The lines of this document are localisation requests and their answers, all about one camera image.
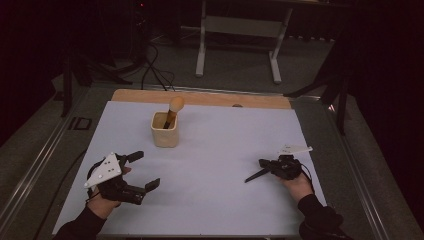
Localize person's left hand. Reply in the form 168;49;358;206
85;166;133;220

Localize black tripod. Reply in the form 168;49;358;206
59;49;134;118

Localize black floor cables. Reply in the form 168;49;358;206
139;43;176;92

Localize white paper sheet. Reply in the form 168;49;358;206
52;100;328;237

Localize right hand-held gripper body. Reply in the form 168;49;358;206
270;144;314;181

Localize small makeup brush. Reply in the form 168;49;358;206
244;167;273;184

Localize black device with red light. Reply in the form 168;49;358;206
133;0;152;61

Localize cream square cup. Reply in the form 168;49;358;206
150;110;180;149

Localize large makeup brush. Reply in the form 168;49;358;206
162;95;185;130

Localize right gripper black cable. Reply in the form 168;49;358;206
299;162;316;195

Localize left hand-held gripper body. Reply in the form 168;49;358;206
83;152;148;206

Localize white metal stand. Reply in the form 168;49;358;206
194;0;294;84

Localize black floor socket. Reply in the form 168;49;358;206
68;116;93;132

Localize person's right hand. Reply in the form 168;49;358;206
279;171;315;203

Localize black stand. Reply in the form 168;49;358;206
283;33;354;136

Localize metal floor rail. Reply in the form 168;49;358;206
0;84;91;231
319;99;391;240

